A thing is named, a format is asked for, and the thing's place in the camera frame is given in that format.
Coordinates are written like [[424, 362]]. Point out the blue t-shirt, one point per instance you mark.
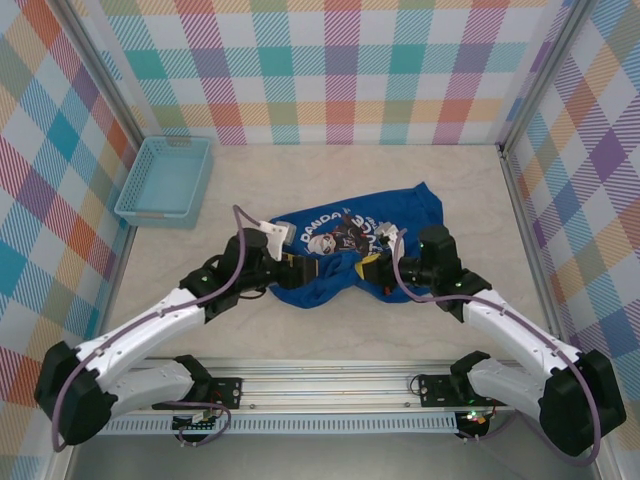
[[415, 205]]

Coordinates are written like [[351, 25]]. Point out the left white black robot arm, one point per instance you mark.
[[145, 325]]

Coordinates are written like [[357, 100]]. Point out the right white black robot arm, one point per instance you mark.
[[515, 330]]

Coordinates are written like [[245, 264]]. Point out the light blue plastic basket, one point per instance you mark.
[[165, 185]]

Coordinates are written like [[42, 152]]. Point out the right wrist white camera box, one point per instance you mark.
[[389, 234]]

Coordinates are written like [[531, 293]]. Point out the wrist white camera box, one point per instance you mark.
[[389, 234], [277, 235]]

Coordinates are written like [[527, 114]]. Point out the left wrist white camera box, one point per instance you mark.
[[277, 235]]

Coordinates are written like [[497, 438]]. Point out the aluminium side rail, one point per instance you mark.
[[522, 210], [114, 285]]

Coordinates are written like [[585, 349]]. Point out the aluminium mounting rail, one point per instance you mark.
[[325, 390]]

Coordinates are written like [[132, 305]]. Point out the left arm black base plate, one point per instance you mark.
[[227, 392]]

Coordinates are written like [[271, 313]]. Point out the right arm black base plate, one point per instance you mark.
[[432, 392]]

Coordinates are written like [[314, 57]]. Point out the aluminium frame post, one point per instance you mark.
[[544, 75], [105, 75]]

